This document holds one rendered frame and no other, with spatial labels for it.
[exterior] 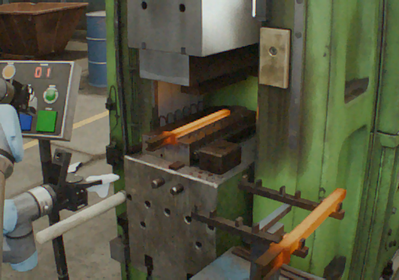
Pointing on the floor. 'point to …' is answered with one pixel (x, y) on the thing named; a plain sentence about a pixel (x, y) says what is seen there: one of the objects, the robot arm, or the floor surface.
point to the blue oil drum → (96, 49)
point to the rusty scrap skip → (33, 29)
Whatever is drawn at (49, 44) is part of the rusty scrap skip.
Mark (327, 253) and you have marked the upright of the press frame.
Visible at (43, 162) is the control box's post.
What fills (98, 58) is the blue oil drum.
